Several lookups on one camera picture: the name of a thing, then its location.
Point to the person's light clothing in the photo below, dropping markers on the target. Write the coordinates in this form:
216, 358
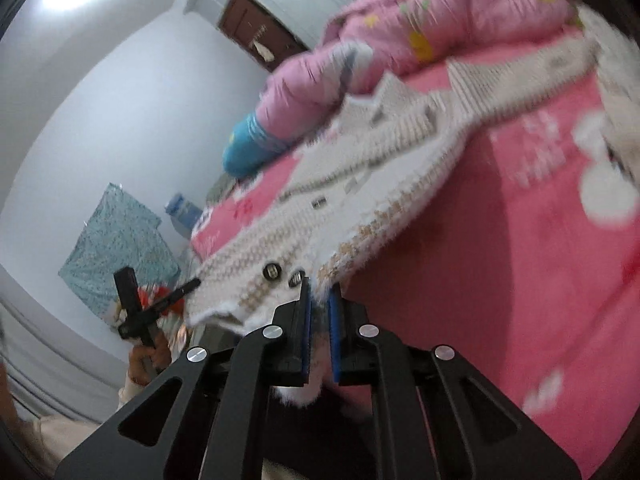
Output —
45, 440

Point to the beige white knit cardigan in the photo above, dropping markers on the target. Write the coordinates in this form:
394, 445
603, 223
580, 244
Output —
350, 160

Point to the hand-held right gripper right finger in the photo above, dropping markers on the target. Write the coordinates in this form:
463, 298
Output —
336, 345

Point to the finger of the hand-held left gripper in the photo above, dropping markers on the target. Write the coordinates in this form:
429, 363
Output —
175, 297

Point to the pink printed quilt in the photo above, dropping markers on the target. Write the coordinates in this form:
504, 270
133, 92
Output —
390, 35

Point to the blue striped pillow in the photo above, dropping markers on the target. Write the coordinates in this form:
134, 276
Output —
250, 147

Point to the white fuzzy garment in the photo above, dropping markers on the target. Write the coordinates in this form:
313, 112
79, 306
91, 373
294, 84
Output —
617, 85

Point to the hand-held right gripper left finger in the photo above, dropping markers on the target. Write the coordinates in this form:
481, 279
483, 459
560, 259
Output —
306, 345

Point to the teal patterned cloth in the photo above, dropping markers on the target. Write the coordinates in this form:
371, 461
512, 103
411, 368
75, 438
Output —
120, 245

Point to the blue water bottle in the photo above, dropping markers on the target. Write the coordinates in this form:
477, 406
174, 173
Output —
182, 212

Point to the person's left forearm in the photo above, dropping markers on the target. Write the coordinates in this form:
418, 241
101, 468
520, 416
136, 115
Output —
127, 395

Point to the pink printed blanket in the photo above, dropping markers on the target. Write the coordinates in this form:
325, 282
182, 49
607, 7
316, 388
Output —
500, 285

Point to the person's left hand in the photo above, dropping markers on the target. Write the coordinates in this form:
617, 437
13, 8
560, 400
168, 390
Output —
147, 360

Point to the brown wooden door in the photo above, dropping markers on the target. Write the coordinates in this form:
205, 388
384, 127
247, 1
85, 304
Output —
245, 17

